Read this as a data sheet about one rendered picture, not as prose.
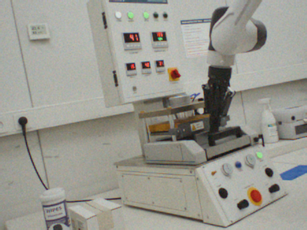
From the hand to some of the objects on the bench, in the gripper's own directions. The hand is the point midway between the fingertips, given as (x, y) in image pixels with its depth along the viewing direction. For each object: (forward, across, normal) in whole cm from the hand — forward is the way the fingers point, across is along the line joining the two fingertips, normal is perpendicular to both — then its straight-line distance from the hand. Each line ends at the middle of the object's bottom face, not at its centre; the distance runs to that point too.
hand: (214, 125), depth 124 cm
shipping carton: (+34, -12, -38) cm, 52 cm away
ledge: (+40, -29, +71) cm, 86 cm away
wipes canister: (+40, -29, -44) cm, 66 cm away
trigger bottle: (+34, -28, +85) cm, 96 cm away
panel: (+20, +22, 0) cm, 30 cm away
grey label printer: (+33, -24, +100) cm, 108 cm away
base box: (+30, -4, +2) cm, 31 cm away
